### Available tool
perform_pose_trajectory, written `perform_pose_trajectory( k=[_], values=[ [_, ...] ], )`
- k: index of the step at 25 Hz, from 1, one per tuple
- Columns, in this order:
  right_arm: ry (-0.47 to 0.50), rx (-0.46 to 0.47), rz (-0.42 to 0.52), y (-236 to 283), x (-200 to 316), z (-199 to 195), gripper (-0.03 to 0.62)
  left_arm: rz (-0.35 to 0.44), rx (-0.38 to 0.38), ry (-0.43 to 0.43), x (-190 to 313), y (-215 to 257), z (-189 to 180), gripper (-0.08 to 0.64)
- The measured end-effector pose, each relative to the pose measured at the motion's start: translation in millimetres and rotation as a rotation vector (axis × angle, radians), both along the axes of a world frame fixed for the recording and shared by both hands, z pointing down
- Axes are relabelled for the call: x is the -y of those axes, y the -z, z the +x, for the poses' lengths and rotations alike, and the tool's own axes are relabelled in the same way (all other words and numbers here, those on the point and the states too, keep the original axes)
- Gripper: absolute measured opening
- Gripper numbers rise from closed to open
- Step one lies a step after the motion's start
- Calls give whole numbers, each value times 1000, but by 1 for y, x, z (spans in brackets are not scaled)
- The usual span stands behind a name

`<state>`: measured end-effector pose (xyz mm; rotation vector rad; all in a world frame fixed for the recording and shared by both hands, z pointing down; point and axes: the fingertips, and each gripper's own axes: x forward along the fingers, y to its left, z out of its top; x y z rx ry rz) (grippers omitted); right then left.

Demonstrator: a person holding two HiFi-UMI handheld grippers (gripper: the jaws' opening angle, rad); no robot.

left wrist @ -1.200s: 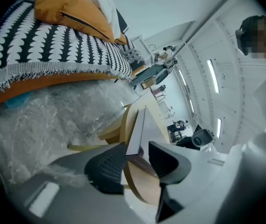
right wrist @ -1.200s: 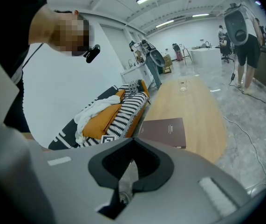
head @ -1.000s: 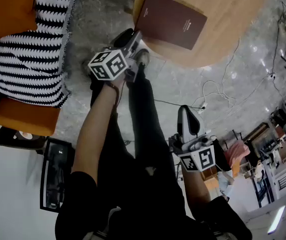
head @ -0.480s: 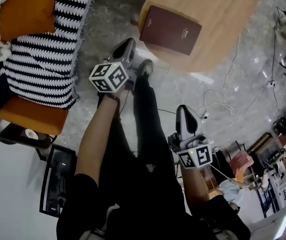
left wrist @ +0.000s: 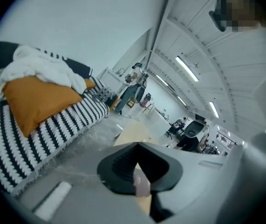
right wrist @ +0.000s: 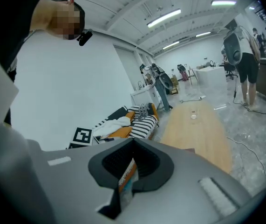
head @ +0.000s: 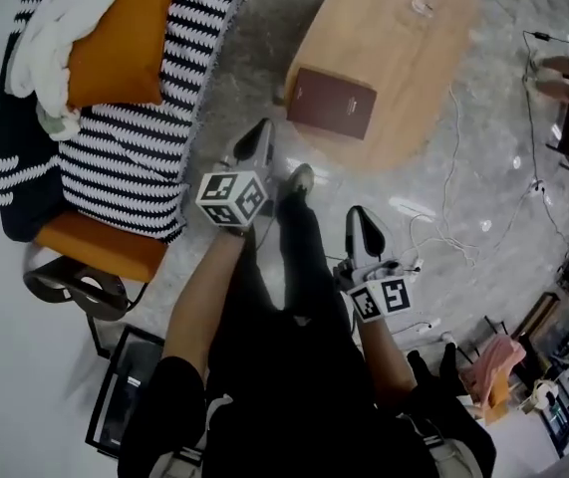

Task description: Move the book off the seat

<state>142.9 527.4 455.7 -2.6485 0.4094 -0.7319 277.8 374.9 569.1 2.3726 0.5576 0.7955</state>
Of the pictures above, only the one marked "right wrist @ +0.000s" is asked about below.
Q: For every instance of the person's head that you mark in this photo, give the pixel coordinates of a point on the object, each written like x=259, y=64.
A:
x=53, y=13

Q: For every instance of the black head-worn camera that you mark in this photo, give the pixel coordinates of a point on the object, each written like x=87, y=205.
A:
x=84, y=37

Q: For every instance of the wooden coffee table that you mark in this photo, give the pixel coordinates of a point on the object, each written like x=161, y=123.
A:
x=193, y=136

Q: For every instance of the black office chair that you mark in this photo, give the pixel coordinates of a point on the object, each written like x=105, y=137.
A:
x=229, y=71

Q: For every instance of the small clear round dish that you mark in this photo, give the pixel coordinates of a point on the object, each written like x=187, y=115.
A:
x=193, y=116

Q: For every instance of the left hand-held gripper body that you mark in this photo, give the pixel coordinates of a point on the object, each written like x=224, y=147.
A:
x=82, y=136

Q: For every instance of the white bedside cabinet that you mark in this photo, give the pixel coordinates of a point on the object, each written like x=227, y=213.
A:
x=144, y=95

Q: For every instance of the white fluffy throw blanket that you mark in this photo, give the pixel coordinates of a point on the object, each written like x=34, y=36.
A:
x=111, y=125

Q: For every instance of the white block table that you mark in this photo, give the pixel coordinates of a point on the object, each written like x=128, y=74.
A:
x=212, y=80

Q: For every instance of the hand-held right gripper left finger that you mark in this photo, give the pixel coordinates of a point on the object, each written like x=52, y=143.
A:
x=72, y=183

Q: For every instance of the long ceiling light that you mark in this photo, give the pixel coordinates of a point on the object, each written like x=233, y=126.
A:
x=164, y=18
x=203, y=34
x=170, y=45
x=223, y=3

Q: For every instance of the person's black clothed body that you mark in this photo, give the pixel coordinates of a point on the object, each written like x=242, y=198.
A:
x=7, y=20

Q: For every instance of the grey patterned cloth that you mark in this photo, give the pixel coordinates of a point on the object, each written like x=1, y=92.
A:
x=144, y=111

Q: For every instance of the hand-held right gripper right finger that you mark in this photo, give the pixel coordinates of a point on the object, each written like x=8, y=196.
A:
x=181, y=195

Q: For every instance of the black white striped blanket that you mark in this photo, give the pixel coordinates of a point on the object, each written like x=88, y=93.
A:
x=144, y=126

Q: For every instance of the orange sofa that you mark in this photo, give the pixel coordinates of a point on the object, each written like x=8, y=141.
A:
x=154, y=112

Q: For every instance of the orange cushion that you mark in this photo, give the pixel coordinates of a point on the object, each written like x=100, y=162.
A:
x=121, y=133
x=130, y=115

